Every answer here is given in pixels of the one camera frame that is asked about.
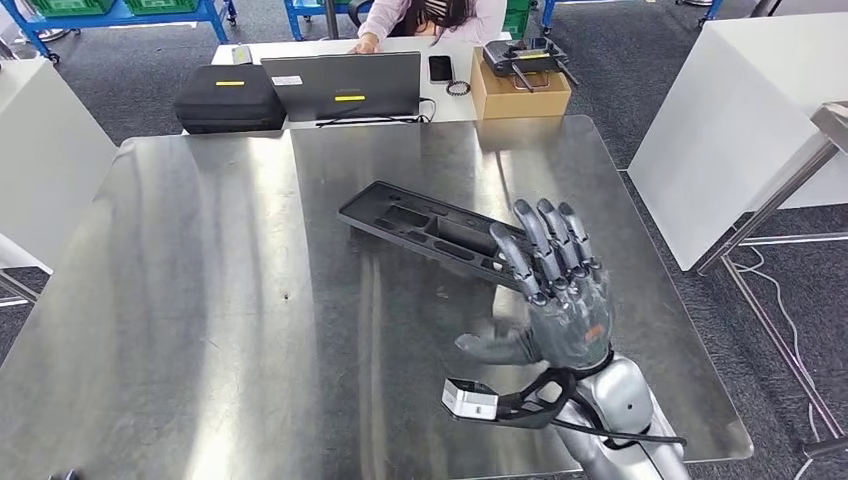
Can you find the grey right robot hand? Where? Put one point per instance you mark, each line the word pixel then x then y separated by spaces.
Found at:
pixel 570 324

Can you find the person's right hand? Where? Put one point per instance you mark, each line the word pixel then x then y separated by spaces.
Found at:
pixel 364 46

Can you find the black plastic plate bracket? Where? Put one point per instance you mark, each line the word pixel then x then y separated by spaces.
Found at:
pixel 397 218

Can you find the person's right forearm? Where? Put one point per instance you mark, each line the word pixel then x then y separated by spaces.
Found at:
pixel 387 20

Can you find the blue steel shelf rack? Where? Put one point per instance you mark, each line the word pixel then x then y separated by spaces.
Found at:
pixel 119 18

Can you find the grey laptop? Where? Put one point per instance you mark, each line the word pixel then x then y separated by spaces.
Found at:
pixel 344 79

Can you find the black smartphone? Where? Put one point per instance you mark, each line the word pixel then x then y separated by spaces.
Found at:
pixel 440 69

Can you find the person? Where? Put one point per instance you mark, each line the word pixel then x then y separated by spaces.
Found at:
pixel 464 20

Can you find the small grey device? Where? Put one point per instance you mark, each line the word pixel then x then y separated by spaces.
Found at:
pixel 242 55

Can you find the black case with yellow label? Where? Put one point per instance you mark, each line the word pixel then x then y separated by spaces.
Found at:
pixel 228 99

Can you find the green plastic crate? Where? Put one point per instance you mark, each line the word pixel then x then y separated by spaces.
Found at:
pixel 162 5
pixel 69 6
pixel 517 20

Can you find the brown cardboard box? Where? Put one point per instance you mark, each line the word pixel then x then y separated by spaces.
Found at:
pixel 517 102

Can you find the white cabinet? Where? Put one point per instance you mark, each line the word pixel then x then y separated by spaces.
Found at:
pixel 46 166
pixel 729 132

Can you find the stainless steel table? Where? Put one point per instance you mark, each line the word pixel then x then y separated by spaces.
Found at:
pixel 831 122
pixel 199 298

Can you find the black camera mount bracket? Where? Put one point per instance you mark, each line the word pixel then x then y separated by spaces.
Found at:
pixel 530 414

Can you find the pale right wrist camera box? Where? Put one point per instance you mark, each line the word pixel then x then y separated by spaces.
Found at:
pixel 470 399

